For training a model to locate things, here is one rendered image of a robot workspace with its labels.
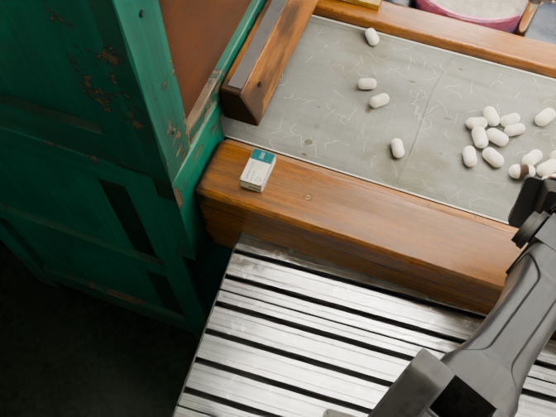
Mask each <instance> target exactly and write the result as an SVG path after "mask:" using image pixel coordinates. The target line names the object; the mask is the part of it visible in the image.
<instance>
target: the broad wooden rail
mask: <svg viewBox="0 0 556 417"><path fill-rule="evenodd" d="M254 148H257V149H260V150H263V151H267V150H264V149H261V148H258V147H255V146H251V145H248V144H245V143H242V142H239V141H234V140H232V139H229V138H228V139H226V140H224V141H221V142H219V143H218V144H217V146H216V148H215V150H214V152H213V154H212V155H211V157H210V159H209V161H208V164H207V165H206V167H205V169H204V172H203V174H202V175H201V177H200V179H199V182H198V184H197V185H196V187H195V192H196V194H197V198H198V201H199V207H200V211H201V214H202V217H203V221H204V226H205V230H206V233H207V237H208V240H209V241H210V242H214V243H217V244H219V245H222V246H225V247H229V248H232V249H233V248H234V246H235V243H236V240H237V237H238V234H239V232H244V233H246V234H249V235H252V236H254V237H259V238H261V239H264V240H267V241H269V242H273V243H276V244H279V245H281V246H284V247H288V248H291V249H294V250H296V251H298V252H303V253H305V254H308V255H311V256H315V257H317V258H320V259H323V260H325V261H330V262H332V263H335V264H338V265H340V266H345V267H347V268H350V269H353V270H355V271H359V272H361V273H364V274H367V275H369V276H374V277H376V278H379V279H382V280H386V281H389V282H391V283H394V284H397V285H401V286H404V287H406V288H409V289H412V290H416V291H418V292H420V293H423V294H426V295H430V296H433V297H435V298H438V299H441V300H445V301H448V302H450V303H453V304H457V305H460V306H462V307H465V308H468V309H472V310H475V311H477V312H480V313H482V314H486V315H488V314H489V313H490V312H491V310H492V309H493V308H494V307H495V305H496V303H497V301H498V300H499V298H500V296H501V292H502V291H503V288H504V285H505V279H506V277H507V274H506V271H507V270H508V269H509V267H510V266H511V265H512V263H513V262H514V261H515V259H516V258H517V257H518V256H519V254H521V253H522V251H523V250H524V249H525V248H526V246H527V245H528V244H529V243H528V242H527V243H526V244H525V245H524V246H523V247H522V249H519V248H518V247H517V246H516V244H515V243H514V242H512V241H511V239H512V238H513V236H514V235H515V234H516V232H517V231H518V230H519V229H518V228H514V227H512V226H509V225H506V224H504V223H498V222H496V221H493V220H490V219H487V218H483V217H480V216H477V215H474V214H471V213H466V212H463V211H461V210H458V209H455V208H450V207H448V206H445V205H442V204H437V203H435V202H432V201H428V200H426V199H422V198H418V197H415V196H413V195H410V194H405V193H402V192H400V191H397V190H393V189H389V188H387V187H384V186H380V185H376V184H373V183H370V182H367V181H365V180H360V179H357V178H354V177H351V176H349V175H344V174H341V173H338V172H336V171H332V170H328V169H325V168H322V167H319V166H316V165H312V164H309V163H306V162H303V161H299V160H296V159H293V158H290V157H288V156H283V155H280V154H277V153H275V152H271V151H268V152H270V153H273V154H276V163H275V165H274V167H273V169H272V171H271V174H270V176H269V178H268V180H267V182H266V185H265V187H264V189H263V191H262V193H260V192H257V191H255V190H252V189H248V188H245V187H242V186H240V180H239V179H240V177H241V175H242V172H243V171H244V169H245V166H246V164H247V162H248V160H249V158H250V156H251V154H252V151H253V149H254Z"/></svg>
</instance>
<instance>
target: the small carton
mask: <svg viewBox="0 0 556 417"><path fill-rule="evenodd" d="M275 163H276V154H273V153H270V152H268V151H263V150H260V149H257V148H254V149H253V151H252V154H251V156H250V158H249V160H248V162H247V164H246V166H245V169H244V171H243V172H242V175H241V177H240V179H239V180H240V186H242V187H245V188H248V189H252V190H255V191H257V192H260V193H262V191H263V189H264V187H265V185H266V182H267V180H268V178H269V176H270V174H271V171H272V169H273V167H274V165H275Z"/></svg>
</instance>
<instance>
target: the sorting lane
mask: <svg viewBox="0 0 556 417"><path fill-rule="evenodd" d="M366 30H367V29H365V28H361V27H358V26H353V25H349V24H346V23H343V22H337V21H334V20H330V19H328V18H324V17H318V16H315V15H311V17H310V19H309V22H308V24H307V26H306V28H305V29H304V32H303V34H302V36H301V37H300V40H299V42H298V44H297V46H296V47H295V50H294V52H293V54H292V55H291V57H290V59H289V60H288V63H287V65H286V67H285V69H284V71H283V73H282V75H281V77H280V80H279V82H278V84H277V85H276V88H275V90H274V93H273V94H272V96H271V99H270V102H269V103H268V105H267V107H266V110H265V112H264V114H263V116H262V119H261V121H260V123H259V125H258V126H253V125H251V124H247V123H244V122H239V121H237V120H233V122H232V125H231V126H230V128H229V130H228V133H227V135H226V139H228V138H229V139H232V140H234V141H239V142H242V143H245V144H248V145H251V146H255V147H258V148H261V149H264V150H267V151H271V152H275V153H277V154H280V155H283V156H288V157H290V158H293V159H296V160H299V161H303V162H306V163H309V164H312V165H316V166H319V167H322V168H325V169H328V170H332V171H336V172H338V173H341V174H344V175H349V176H351V177H354V178H357V179H360V180H365V181H367V182H370V183H373V184H376V185H380V186H384V187H387V188H389V189H393V190H397V191H400V192H402V193H405V194H410V195H413V196H415V197H418V198H422V199H426V200H428V201H432V202H435V203H437V204H442V205H445V206H448V207H450V208H453V209H458V210H461V211H463V212H466V213H471V214H474V215H477V216H480V217H483V218H487V219H490V220H493V221H496V222H498V223H504V224H506V225H509V223H508V216H509V214H510V211H511V209H512V208H513V206H514V204H515V201H516V199H517V197H518V194H519V192H520V187H521V184H522V182H523V179H515V178H512V177H511V176H510V174H509V169H510V167H511V166H513V165H517V164H522V158H523V157H524V156H525V155H527V154H529V153H530V152H531V151H532V150H540V151H541V152H542V153H543V158H542V160H541V161H539V162H537V163H536V164H535V165H533V167H534V168H535V174H534V177H538V178H540V179H542V178H543V177H541V176H539V175H538V174H537V171H536V170H537V167H538V166H539V165H540V164H542V163H544V162H546V161H548V160H550V154H551V153H552V152H553V151H555V150H556V116H555V118H554V119H553V120H552V121H551V122H549V123H548V124H546V125H545V126H542V127H541V126H538V125H537V124H536V123H535V117H536V116H537V115H538V114H539V113H541V112H542V111H543V110H545V109H546V108H552V109H553V110H554V111H555V112H556V79H552V78H550V77H546V76H543V75H539V74H534V73H530V72H527V71H523V70H521V69H515V68H511V67H508V66H505V65H499V64H496V63H493V62H490V61H486V60H481V59H478V58H474V57H471V56H467V55H462V54H459V53H455V52H452V51H449V50H443V49H439V48H437V47H433V46H427V45H425V44H421V43H418V42H414V41H409V40H406V39H402V38H399V37H396V36H390V35H387V34H384V33H380V32H377V31H376V33H377V35H378V37H379V42H378V43H377V44H376V45H375V46H372V45H370V44H369V43H368V41H367V39H366V37H365V31H366ZM367 78H369V79H370V78H372V79H375V80H376V87H375V88H374V89H360V88H358V86H357V82H358V80H359V79H367ZM381 93H386V94H388V96H389V98H390V100H389V102H388V103H387V104H385V105H382V106H380V107H378V108H373V107H372V106H371V105H370V99H371V98H372V97H374V96H377V95H379V94H381ZM489 106H490V107H493V108H494V109H495V110H496V112H497V114H498V116H499V117H500V120H501V118H502V117H503V116H505V115H509V114H511V113H518V114H519V115H520V121H519V122H518V123H522V124H524V126H525V132H524V133H522V134H520V135H515V136H512V137H508V138H509V141H508V143H507V144H506V145H505V146H498V145H496V144H494V143H493V142H491V141H489V140H488V144H487V146H486V147H484V148H478V147H476V146H475V143H474V140H473V138H472V129H469V128H468V127H467V125H466V121H467V120H468V119H469V118H470V117H484V116H483V110H484V108H486V107H489ZM396 138H399V139H401V140H402V143H403V147H404V150H405V154H404V155H403V156H402V157H401V158H396V157H394V156H393V153H392V149H391V142H392V140H394V139H396ZM465 146H472V147H473V148H474V149H475V151H476V156H477V163H476V164H475V165H474V166H472V167H469V166H466V165H465V164H464V160H463V148H464V147H465ZM488 147H491V148H493V149H495V150H496V151H497V152H498V153H499V154H501V155H502V156H503V158H504V163H503V165H502V166H501V167H493V166H492V165H491V164H490V163H488V162H487V161H486V160H485V159H484V158H483V156H482V153H483V151H484V150H485V149H486V148H488ZM509 226H510V225H509Z"/></svg>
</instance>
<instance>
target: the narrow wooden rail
mask: <svg viewBox="0 0 556 417"><path fill-rule="evenodd" d="M312 15H315V16H318V17H324V18H328V19H330V20H334V21H337V22H343V23H346V24H349V25H353V26H358V27H361V28H365V29H368V28H372V29H374V30H375V31H377V32H380V33H384V34H387V35H390V36H396V37H399V38H402V39H406V40H409V41H414V42H418V43H421V44H425V45H427V46H433V47H437V48H439V49H443V50H449V51H452V52H455V53H459V54H462V55H467V56H471V57H474V58H478V59H481V60H486V61H490V62H493V63H496V64H499V65H505V66H508V67H511V68H515V69H518V70H523V71H527V72H530V73H534V74H539V75H543V76H546V77H550V78H552V79H556V45H554V44H551V43H548V42H544V41H538V40H535V39H531V38H528V37H524V36H518V35H515V34H512V33H509V32H505V31H499V30H496V29H492V28H489V27H485V26H479V25H476V24H473V23H470V22H464V21H460V20H457V19H453V18H450V17H444V16H440V15H437V14H434V13H431V12H425V11H421V10H418V9H414V8H411V7H405V6H401V5H398V4H395V3H392V2H386V1H382V2H381V5H380V7H379V10H376V9H372V8H369V7H363V6H359V5H356V4H353V3H350V2H344V1H340V0H318V2H317V4H316V7H315V9H314V11H313V13H312Z"/></svg>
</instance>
